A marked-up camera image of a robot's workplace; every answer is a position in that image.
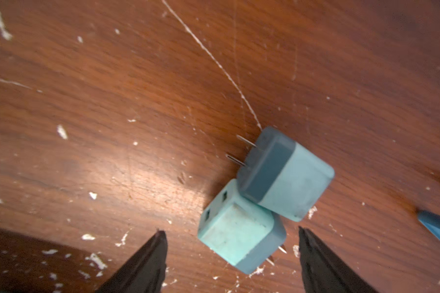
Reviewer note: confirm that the teal plug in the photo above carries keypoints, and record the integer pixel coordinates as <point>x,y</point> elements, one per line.
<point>241,232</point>
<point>281,175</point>

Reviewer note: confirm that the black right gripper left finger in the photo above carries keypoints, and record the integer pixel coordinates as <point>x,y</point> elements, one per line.
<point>144,272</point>

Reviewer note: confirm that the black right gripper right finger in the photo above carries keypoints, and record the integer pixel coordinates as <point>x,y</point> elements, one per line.
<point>323,271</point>

